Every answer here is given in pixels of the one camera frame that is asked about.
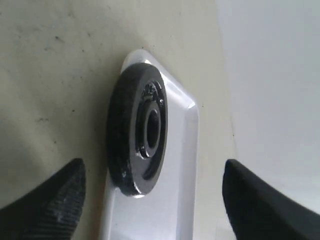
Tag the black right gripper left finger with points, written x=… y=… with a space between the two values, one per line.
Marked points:
x=51 y=211

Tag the loose black weight plate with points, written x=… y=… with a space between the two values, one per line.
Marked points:
x=136 y=129

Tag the white rectangular tray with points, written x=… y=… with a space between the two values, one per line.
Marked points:
x=167 y=212

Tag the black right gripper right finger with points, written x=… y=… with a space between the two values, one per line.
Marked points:
x=257 y=211

